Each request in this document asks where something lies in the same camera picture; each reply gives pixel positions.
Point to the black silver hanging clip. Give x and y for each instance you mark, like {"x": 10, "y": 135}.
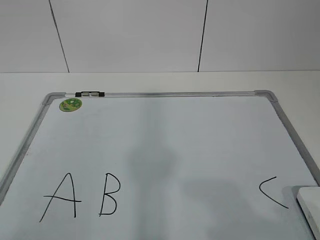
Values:
{"x": 90, "y": 94}

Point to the white board with aluminium frame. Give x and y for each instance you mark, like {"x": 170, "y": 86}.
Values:
{"x": 159, "y": 166}

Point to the white whiteboard eraser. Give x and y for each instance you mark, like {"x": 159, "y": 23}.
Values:
{"x": 309, "y": 201}

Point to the round green magnet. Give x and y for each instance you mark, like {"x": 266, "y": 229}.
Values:
{"x": 70, "y": 105}

